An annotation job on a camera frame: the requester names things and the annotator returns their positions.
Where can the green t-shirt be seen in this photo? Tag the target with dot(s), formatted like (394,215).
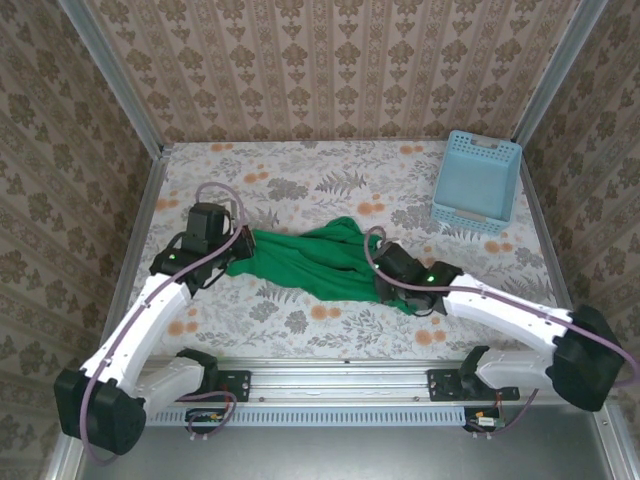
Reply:
(310,265)

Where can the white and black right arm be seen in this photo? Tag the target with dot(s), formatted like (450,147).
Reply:
(500,312)

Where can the floral patterned tablecloth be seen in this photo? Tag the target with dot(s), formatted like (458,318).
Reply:
(350,330)

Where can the light blue perforated plastic basket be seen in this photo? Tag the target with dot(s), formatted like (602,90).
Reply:
(475,175)

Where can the grey sheet metal panel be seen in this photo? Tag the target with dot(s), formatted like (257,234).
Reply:
(350,455)

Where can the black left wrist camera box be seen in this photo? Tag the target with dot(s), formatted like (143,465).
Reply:
(207,217)

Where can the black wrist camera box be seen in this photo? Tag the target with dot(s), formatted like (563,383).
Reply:
(207,217)
(395,256)

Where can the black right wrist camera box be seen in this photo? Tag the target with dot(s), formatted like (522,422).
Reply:
(395,256)

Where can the aluminium table side rail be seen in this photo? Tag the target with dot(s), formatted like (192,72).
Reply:
(547,235)
(140,230)

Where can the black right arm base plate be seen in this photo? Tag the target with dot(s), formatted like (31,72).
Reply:
(445,385)

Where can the long aluminium base rail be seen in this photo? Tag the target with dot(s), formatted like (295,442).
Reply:
(340,380)

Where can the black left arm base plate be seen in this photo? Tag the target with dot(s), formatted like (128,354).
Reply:
(237,385)

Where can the aluminium frame corner post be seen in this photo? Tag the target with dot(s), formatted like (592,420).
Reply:
(555,70)
(110,75)

